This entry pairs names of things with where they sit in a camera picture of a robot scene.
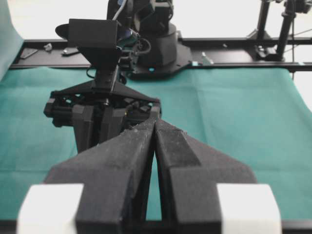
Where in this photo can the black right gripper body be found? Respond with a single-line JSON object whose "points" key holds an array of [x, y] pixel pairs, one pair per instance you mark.
{"points": [[105, 89]]}

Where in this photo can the black aluminium frame rail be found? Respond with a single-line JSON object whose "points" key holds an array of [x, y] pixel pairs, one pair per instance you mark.
{"points": [[190, 53]]}

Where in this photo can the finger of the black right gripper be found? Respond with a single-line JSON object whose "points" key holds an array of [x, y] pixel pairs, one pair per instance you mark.
{"points": [[112, 122], [82, 119]]}

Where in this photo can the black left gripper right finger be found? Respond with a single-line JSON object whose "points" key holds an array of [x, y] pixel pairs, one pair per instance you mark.
{"points": [[188, 172]]}

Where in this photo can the green cloth mat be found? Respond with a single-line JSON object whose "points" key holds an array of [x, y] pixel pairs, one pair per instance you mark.
{"points": [[255, 115]]}

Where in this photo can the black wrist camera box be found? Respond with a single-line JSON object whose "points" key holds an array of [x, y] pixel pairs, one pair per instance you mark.
{"points": [[95, 39]]}

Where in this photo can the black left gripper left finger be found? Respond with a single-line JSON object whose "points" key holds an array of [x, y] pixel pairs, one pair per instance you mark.
{"points": [[116, 177]]}

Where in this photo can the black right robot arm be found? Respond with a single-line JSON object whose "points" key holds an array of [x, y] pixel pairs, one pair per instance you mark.
{"points": [[137, 39]]}

